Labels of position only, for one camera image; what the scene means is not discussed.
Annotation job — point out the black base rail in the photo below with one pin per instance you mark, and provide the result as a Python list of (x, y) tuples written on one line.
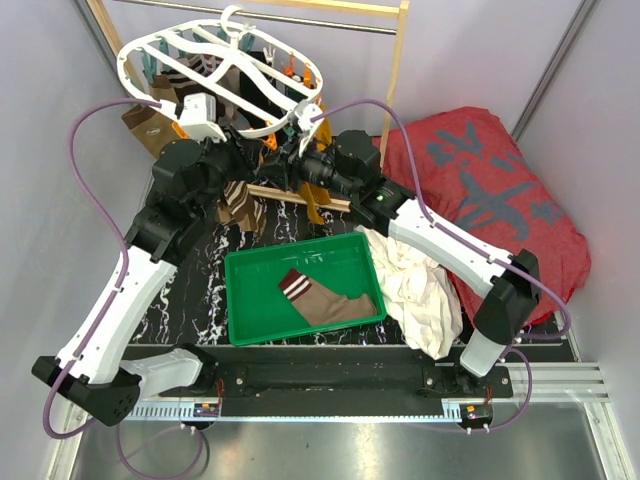
[(328, 383)]

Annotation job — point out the wooden clothes rack frame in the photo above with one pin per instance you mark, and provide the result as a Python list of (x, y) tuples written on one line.
[(99, 14)]

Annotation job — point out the taupe sock maroon cuff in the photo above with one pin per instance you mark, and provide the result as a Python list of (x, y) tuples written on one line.
[(320, 306)]

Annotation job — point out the white crumpled cloth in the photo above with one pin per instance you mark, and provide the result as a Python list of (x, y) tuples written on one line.
[(417, 294)]

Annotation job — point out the green plastic tray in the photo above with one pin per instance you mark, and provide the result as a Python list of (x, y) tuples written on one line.
[(259, 311)]

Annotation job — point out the metal hanging rod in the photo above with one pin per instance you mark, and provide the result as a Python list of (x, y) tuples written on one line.
[(266, 17)]

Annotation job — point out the yellow socks with striped cuffs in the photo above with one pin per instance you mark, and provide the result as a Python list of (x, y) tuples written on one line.
[(313, 195)]

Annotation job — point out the red pillow with blue pattern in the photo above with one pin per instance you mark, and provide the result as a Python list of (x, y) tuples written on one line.
[(472, 173)]

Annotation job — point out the brown white striped sock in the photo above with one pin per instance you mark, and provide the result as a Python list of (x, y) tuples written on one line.
[(249, 213)]

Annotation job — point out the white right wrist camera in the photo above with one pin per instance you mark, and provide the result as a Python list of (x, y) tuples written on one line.
[(306, 118)]

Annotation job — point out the black striped sock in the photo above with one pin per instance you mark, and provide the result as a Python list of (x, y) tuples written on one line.
[(252, 94)]

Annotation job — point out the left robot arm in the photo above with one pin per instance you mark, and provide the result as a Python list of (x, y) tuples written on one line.
[(189, 180)]

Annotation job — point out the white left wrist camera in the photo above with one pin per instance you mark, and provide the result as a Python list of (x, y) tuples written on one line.
[(195, 119)]

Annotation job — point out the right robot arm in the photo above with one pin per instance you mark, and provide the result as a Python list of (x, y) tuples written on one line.
[(350, 166)]

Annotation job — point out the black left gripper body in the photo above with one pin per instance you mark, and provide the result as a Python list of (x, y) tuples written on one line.
[(229, 159)]

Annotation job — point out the white round clip hanger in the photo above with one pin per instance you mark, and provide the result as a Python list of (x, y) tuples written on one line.
[(206, 51)]

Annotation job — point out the tan brown sock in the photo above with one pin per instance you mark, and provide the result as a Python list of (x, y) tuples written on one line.
[(152, 129)]

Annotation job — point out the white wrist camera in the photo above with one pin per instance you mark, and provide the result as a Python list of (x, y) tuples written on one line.
[(306, 118), (195, 119)]

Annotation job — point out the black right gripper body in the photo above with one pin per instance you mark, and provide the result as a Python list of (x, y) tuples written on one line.
[(313, 168)]

